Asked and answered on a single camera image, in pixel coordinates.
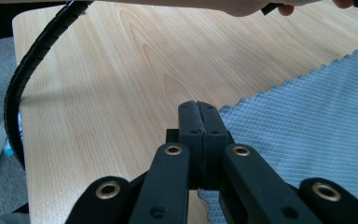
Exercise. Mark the grey cloth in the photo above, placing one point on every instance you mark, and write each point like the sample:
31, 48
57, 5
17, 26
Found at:
307, 130

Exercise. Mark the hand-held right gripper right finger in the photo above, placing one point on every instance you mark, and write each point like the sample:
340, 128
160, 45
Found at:
213, 133

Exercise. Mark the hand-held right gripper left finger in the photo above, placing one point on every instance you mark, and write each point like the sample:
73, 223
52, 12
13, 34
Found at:
190, 137

